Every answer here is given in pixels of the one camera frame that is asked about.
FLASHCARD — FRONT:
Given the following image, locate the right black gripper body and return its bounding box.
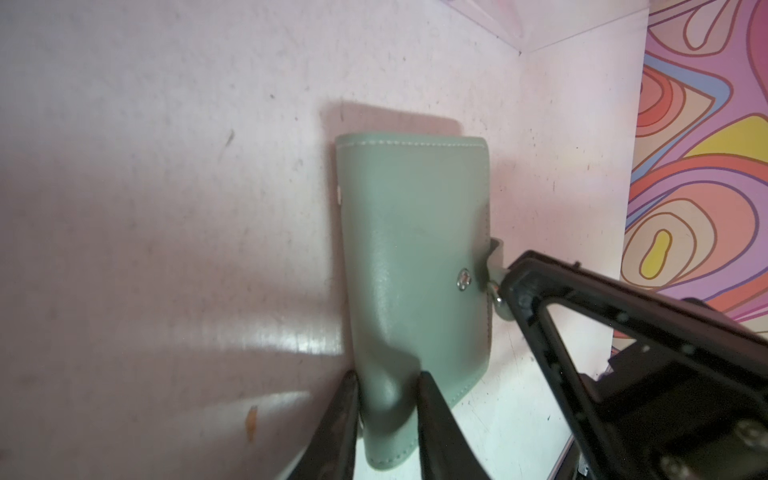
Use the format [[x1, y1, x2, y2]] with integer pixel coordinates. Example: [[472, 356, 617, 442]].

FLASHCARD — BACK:
[[575, 298, 767, 479]]

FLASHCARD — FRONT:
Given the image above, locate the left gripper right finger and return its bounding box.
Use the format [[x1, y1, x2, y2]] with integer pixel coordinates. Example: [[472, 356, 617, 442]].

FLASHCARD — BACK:
[[416, 371, 489, 480]]

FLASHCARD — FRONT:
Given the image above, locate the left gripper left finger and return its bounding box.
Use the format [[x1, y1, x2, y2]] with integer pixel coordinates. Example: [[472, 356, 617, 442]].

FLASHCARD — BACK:
[[288, 370, 360, 480]]

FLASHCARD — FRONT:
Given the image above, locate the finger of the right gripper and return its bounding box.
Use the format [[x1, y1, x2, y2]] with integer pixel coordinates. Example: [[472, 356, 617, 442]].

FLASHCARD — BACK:
[[499, 250, 768, 480]]

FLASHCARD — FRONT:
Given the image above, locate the mint green card wallet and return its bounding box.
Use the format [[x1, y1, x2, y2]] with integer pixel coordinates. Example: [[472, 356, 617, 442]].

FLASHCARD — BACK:
[[335, 132, 503, 471]]

